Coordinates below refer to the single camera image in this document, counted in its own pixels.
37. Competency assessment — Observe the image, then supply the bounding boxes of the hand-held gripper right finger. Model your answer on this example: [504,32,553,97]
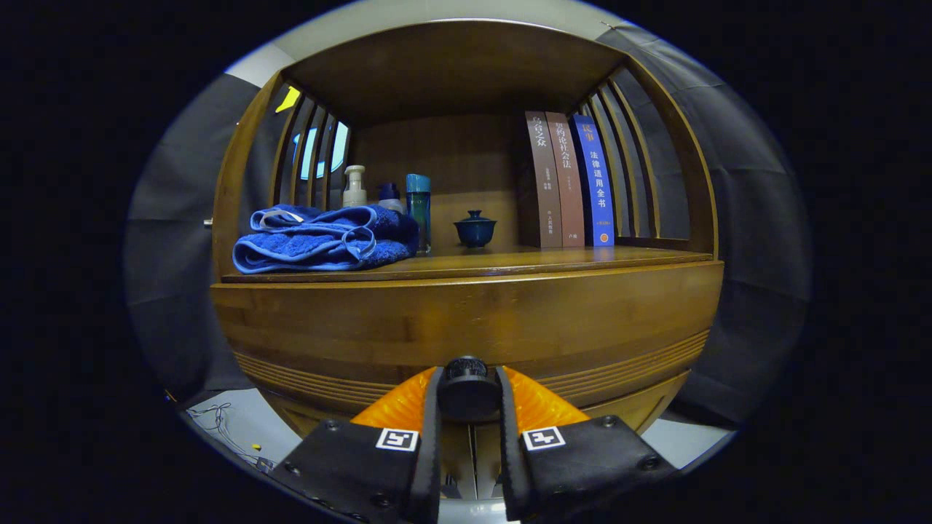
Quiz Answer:
[495,365,678,522]

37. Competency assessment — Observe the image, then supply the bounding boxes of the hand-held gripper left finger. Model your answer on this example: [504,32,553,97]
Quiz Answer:
[271,366,443,524]

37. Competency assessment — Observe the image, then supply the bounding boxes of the wooden drawer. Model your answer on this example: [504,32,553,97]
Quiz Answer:
[211,261,725,437]

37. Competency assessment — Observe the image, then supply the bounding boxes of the wooden countertop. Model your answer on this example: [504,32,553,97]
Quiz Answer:
[221,244,714,285]

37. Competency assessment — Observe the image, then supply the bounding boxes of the wooden cabinet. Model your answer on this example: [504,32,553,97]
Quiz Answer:
[210,20,725,503]

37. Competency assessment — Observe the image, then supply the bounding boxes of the blue lidded teacup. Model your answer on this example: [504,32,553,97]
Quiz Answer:
[454,210,498,249]

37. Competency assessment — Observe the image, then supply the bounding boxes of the blue folded towel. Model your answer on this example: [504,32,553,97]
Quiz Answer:
[232,205,420,274]

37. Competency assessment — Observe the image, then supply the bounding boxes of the teal water bottle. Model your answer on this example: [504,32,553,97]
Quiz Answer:
[406,173,432,255]

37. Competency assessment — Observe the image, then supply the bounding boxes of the white pump bottle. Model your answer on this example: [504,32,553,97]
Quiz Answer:
[342,165,368,210]

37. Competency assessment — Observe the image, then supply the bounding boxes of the dark brown book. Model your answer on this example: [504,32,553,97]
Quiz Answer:
[524,111,564,249]

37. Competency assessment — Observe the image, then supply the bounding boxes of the reddish brown book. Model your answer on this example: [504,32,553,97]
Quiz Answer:
[546,111,586,248]

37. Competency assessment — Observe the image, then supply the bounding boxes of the blue book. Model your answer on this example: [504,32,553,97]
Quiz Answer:
[570,114,616,247]

